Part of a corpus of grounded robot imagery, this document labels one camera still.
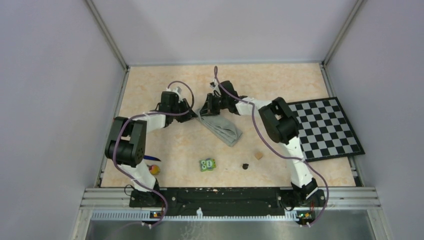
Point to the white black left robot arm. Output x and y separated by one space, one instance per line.
126 143

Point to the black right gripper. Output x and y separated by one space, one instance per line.
208 108

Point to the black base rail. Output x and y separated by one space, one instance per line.
224 201

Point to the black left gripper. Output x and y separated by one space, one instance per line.
190 115

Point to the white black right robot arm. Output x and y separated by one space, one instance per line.
280 123

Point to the black white checkerboard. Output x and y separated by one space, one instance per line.
325 132

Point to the grey-green cloth napkin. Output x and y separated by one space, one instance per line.
221 127

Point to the small tan wooden block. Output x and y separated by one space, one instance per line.
258 155

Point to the green owl toy block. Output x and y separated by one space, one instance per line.
208 164

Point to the aluminium frame rail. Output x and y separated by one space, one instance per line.
113 204

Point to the blue pen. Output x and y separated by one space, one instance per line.
151 158

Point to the red yellow ball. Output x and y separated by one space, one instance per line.
154 169

